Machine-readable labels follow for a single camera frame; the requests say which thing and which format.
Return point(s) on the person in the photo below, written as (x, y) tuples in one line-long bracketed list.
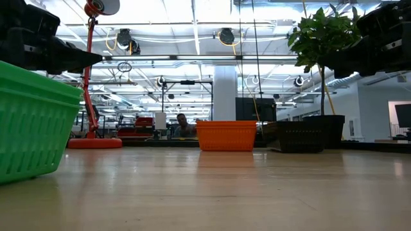
[(184, 126)]

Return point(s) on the black metal frame rig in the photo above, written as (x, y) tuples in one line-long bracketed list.
[(187, 82)]

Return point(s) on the white box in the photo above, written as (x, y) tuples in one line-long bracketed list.
[(160, 121)]

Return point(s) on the potted green plant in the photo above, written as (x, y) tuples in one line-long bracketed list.
[(324, 128)]

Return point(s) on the black cabinet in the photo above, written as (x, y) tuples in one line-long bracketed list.
[(253, 109)]

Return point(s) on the red desk lamp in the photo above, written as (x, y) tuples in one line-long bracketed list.
[(94, 143)]

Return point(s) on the dark monitor screen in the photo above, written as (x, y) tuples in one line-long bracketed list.
[(404, 115)]

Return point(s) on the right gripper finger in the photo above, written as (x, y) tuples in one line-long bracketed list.
[(350, 59), (348, 74)]

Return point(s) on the red cart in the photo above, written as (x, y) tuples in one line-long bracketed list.
[(143, 123)]

